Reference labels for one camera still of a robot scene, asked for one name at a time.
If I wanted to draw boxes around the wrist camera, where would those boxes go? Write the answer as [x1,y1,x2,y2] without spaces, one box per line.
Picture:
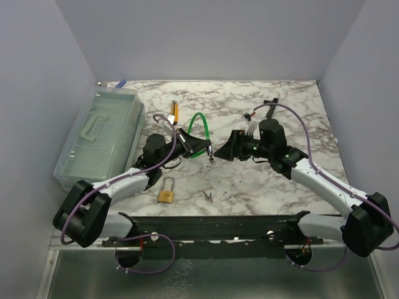
[243,110,259,135]
[160,114,175,137]

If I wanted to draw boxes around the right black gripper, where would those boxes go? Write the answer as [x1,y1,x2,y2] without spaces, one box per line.
[214,129,273,161]

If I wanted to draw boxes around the green cable lock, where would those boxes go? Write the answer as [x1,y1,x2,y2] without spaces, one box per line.
[187,112,210,159]

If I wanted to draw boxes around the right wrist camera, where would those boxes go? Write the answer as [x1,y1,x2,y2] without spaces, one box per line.
[243,110,259,135]

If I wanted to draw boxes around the yellow utility knife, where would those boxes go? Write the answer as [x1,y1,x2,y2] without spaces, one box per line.
[170,100,178,125]

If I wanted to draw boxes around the small silver key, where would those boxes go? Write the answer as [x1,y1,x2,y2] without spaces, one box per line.
[209,155,216,165]

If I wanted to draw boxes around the spare silver keys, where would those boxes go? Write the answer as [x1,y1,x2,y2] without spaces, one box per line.
[202,191,213,203]

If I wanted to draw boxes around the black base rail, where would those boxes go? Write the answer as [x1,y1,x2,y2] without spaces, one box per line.
[102,216,308,260]

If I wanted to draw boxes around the clear plastic storage box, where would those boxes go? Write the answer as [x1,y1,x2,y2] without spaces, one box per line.
[54,87,145,191]

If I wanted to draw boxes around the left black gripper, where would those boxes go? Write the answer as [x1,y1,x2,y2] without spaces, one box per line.
[157,128,210,168]

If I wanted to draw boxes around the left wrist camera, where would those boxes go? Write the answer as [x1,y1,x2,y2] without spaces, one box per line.
[160,114,175,137]

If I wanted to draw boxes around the brass padlock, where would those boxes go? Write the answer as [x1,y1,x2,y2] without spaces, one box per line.
[157,176,175,203]

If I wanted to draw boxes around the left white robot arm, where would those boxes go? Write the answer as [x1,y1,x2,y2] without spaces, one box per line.
[52,129,211,248]

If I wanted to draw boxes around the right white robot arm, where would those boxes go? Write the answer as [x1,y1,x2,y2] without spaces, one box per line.
[215,120,394,257]

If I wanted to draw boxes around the blue pen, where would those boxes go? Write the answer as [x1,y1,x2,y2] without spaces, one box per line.
[115,79,127,88]

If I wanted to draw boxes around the black T-shaped tool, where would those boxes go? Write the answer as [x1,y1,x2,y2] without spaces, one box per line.
[264,98,279,119]

